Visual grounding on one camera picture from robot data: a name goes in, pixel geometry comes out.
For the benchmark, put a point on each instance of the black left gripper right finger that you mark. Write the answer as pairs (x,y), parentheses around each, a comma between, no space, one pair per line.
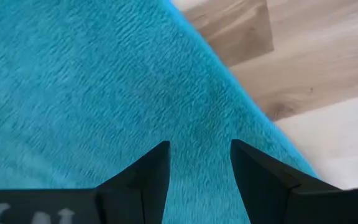
(272,196)

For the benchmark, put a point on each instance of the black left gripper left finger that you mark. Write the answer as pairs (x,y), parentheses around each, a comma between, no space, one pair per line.
(126,202)

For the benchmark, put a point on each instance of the teal microfiber towel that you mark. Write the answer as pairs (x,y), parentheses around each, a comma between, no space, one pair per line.
(104,77)

